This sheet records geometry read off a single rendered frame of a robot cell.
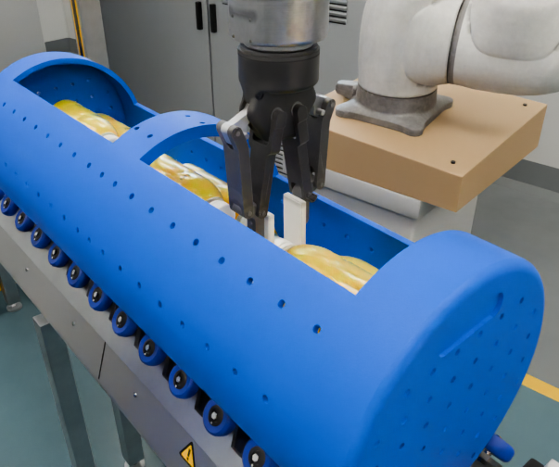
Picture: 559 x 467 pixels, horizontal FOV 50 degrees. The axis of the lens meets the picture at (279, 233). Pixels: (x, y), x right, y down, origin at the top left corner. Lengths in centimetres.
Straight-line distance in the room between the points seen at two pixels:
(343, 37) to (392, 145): 131
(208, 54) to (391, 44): 186
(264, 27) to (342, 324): 25
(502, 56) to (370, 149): 27
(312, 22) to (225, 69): 231
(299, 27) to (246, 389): 31
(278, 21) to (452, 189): 60
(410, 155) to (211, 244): 58
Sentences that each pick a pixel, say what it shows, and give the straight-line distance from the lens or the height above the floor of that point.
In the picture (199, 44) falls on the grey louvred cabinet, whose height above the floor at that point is 82.
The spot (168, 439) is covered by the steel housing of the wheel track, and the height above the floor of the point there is 87.
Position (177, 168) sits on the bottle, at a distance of 80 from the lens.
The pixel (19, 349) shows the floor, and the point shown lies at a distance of 243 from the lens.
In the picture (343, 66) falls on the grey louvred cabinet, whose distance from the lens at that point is 241.
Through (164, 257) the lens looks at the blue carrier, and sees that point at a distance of 62.
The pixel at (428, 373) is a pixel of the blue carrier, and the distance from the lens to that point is 49.
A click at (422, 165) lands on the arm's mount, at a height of 107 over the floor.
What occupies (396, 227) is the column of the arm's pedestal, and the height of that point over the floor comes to 92.
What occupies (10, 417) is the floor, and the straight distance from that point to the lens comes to 219.
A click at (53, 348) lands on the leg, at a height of 55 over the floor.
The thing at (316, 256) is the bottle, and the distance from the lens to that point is 60.
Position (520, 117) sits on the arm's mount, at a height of 109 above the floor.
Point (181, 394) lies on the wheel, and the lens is 76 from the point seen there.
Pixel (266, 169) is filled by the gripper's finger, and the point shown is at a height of 125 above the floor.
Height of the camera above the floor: 150
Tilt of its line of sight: 31 degrees down
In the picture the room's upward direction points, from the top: straight up
